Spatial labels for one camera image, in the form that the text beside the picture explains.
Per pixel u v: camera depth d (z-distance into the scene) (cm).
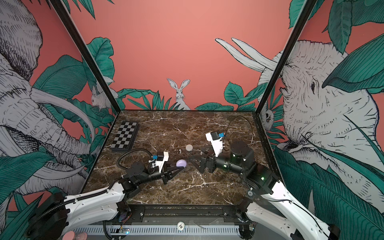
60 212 43
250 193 82
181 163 66
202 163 50
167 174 62
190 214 75
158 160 60
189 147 98
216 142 52
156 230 70
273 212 57
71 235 60
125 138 100
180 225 70
